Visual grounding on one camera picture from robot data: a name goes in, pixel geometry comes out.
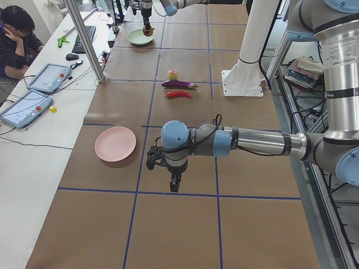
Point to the upper blue teach pendant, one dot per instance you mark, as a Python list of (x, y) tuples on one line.
[(49, 78)]

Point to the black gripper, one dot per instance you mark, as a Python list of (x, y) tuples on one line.
[(146, 15), (175, 171)]

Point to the white pedestal column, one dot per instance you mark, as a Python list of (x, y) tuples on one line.
[(244, 77)]

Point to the stack of books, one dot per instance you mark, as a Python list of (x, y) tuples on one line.
[(304, 72)]

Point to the lower blue teach pendant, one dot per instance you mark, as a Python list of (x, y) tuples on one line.
[(26, 109)]

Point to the pink plate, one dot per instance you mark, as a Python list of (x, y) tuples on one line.
[(115, 144)]

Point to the blue teach pendant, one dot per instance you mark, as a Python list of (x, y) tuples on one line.
[(26, 109), (49, 78)]

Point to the black computer mouse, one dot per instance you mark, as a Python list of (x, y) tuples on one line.
[(72, 57)]

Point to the green plate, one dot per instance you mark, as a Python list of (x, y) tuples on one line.
[(137, 37)]

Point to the purple eggplant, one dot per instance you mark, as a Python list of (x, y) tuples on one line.
[(176, 84)]

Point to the green plastic tool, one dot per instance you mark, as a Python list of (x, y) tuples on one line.
[(61, 41)]

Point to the red yellow apple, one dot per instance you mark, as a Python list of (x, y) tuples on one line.
[(173, 74)]

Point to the small yellow toy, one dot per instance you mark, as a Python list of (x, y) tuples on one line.
[(53, 109)]

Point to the red chili pepper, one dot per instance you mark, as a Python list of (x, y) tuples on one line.
[(178, 94)]

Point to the pink peach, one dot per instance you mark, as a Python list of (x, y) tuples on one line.
[(148, 32)]

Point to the aluminium frame post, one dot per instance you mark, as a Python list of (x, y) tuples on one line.
[(93, 50)]

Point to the seated person in black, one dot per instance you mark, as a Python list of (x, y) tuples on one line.
[(19, 44)]

